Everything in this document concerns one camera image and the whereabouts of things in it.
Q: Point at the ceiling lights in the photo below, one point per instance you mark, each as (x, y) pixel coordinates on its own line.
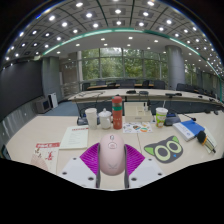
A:
(118, 11)

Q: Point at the white paper sheet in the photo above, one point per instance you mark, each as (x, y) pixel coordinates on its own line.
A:
(213, 137)

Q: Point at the blue and white book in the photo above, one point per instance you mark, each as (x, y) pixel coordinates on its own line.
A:
(189, 129)

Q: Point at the beige cardboard box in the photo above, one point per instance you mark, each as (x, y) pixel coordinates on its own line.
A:
(136, 111)

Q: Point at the colourful sticker sheet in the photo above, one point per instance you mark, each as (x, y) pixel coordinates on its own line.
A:
(136, 127)

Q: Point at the red bottle with green band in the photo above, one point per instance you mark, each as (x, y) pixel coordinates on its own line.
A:
(117, 113)

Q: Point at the white booklet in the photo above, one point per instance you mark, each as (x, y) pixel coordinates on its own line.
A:
(75, 137)

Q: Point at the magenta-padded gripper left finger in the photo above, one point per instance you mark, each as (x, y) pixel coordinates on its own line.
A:
(90, 156)

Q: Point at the grey cat-face mouse pad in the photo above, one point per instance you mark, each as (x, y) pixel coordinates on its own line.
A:
(165, 149)

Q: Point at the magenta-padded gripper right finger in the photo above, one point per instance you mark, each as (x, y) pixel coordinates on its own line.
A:
(135, 156)

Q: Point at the stack of white paper cups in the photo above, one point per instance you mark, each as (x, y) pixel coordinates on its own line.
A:
(91, 117)

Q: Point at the red and white brochure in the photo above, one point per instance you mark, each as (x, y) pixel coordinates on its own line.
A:
(45, 156)

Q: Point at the dark office chairs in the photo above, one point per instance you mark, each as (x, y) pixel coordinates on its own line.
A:
(160, 85)

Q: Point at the long curved conference desk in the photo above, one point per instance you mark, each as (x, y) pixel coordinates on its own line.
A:
(110, 94)

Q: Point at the paper cup with straw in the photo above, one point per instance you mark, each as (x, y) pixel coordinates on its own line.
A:
(161, 117)

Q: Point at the pink computer mouse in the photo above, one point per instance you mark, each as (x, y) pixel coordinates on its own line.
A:
(112, 155)

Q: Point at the white standing board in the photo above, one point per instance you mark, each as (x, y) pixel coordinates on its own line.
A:
(54, 100)

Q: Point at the grey box monitor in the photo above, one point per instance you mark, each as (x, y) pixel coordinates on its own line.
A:
(42, 105)

